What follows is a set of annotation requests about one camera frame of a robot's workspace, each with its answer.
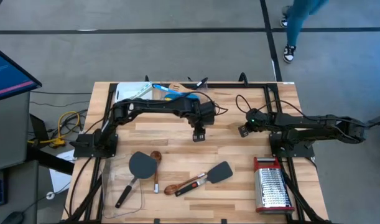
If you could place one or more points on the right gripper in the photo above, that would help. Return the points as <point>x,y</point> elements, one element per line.
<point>258,118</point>

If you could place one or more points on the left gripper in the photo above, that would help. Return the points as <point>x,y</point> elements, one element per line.
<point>206,113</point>

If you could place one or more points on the black slotted spoon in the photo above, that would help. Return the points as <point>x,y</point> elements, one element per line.
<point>202,82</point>

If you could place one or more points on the light wooden slotted spatula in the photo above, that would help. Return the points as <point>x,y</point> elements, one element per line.
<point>175,87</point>

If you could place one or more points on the long blue silicone spatula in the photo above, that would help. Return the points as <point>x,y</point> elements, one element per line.
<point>160,87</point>

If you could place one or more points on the black round-head turner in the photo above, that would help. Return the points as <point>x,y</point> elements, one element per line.
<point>142,165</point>

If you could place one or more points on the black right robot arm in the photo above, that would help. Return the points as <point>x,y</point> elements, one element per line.
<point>317,126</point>

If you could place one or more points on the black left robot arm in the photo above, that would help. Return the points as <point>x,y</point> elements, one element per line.
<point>158,105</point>

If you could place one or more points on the clear plastic bin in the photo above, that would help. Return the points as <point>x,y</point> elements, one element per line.
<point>110,186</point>
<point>205,95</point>

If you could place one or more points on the black square turner red trim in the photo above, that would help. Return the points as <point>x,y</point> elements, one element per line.
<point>220,172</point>

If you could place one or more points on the red steel box grater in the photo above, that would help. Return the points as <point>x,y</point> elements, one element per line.
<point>273,186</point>

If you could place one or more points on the white plastic bin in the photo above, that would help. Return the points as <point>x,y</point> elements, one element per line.
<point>127,90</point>

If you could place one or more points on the reddish wooden spoon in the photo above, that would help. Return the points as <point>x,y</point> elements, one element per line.
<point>169,189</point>

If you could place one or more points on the dark wooden spoon silver tip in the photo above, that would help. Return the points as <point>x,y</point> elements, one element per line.
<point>156,183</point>

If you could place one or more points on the person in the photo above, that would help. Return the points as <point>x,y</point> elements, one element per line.
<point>297,21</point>

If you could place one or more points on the white paper sheet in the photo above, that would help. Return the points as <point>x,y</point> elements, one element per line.
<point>60,180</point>

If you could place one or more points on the computer monitor blue screen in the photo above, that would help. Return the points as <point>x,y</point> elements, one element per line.
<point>9,74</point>

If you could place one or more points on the black computer mouse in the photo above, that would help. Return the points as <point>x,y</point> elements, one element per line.
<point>12,218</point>

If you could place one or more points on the black aluminium table frame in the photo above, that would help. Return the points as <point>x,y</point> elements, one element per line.
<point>268,93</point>

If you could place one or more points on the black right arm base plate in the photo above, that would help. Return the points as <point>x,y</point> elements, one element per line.
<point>301,152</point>

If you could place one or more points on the small black table bracket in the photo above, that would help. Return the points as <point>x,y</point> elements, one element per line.
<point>224,221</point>
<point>157,221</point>

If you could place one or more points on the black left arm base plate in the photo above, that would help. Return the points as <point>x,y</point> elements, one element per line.
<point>84,152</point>

